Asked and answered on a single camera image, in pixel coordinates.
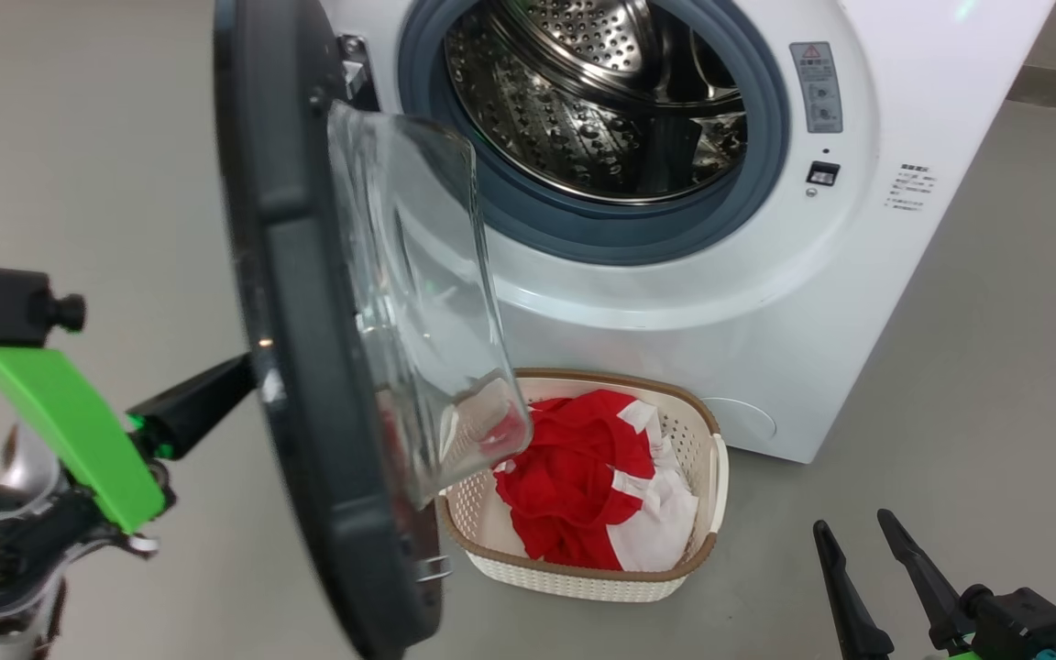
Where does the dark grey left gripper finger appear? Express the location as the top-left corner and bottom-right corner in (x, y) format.
(127, 353), (259, 461)

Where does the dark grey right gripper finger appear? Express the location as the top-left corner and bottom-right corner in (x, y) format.
(876, 509), (977, 654)
(812, 520), (896, 660)

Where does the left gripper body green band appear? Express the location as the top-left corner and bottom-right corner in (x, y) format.
(0, 345), (172, 570)

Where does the black round glass washer door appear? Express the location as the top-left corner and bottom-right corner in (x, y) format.
(214, 0), (534, 660)

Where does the red and white garment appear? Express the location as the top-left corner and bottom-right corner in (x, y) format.
(491, 390), (701, 573)

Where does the cream perforated laundry basket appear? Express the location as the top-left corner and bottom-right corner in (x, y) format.
(436, 368), (731, 603)

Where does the white front-load washing machine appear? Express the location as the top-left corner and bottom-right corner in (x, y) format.
(317, 0), (1056, 464)

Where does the steel perforated washer drum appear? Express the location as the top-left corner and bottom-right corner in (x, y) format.
(444, 0), (749, 204)

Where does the grey warning label sticker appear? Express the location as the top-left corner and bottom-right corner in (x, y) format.
(789, 41), (844, 135)

